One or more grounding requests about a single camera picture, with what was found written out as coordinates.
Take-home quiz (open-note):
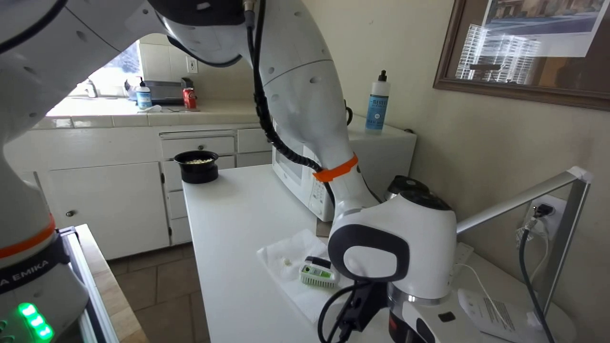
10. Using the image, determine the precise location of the blue label soap bottle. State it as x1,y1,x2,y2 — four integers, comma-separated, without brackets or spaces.
365,70,391,134

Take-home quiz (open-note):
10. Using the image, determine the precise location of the silver and black toaster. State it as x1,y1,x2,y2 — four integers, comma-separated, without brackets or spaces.
124,78,194,106

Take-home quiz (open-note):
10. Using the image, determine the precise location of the white kitchen cabinet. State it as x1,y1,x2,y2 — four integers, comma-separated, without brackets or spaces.
4,125,275,261

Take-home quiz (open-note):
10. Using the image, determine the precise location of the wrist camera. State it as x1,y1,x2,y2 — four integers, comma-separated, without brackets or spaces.
335,281,388,334

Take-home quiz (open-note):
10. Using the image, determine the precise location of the framed picture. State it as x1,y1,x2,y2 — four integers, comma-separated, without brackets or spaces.
433,0,610,111

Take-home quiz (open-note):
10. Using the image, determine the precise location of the white printed paper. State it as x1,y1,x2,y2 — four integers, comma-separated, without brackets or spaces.
457,288,545,343

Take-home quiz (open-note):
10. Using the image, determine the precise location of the green and white packet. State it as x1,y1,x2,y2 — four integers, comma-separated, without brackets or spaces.
299,264,340,289

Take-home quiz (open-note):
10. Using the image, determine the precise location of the silver desk lamp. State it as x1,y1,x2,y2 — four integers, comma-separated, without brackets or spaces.
456,166,593,343

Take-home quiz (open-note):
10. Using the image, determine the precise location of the black cable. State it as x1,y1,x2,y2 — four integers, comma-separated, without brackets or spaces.
518,204,556,343

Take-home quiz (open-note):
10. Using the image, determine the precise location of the window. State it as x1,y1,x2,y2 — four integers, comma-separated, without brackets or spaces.
71,40,143,97

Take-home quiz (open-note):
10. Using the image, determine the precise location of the white power strip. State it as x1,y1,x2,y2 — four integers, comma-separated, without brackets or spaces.
450,242,475,279

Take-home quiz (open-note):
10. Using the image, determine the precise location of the small blue label bottle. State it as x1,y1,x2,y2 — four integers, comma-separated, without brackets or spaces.
136,77,153,111

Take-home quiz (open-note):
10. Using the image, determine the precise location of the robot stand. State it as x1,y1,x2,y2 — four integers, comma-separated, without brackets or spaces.
57,224,149,343

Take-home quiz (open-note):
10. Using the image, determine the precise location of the white cable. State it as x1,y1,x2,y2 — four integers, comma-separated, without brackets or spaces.
515,217,549,282

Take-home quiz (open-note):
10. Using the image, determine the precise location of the microwave door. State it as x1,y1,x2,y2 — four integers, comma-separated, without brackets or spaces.
272,121,313,202

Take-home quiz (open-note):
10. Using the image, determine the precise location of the black bowl with food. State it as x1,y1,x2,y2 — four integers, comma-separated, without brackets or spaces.
173,151,220,185

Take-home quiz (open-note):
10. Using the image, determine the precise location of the white paper towel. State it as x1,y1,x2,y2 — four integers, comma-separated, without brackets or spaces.
256,229,356,324

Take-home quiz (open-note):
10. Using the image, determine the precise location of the white microwave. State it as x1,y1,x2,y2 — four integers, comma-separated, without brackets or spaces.
272,113,417,222

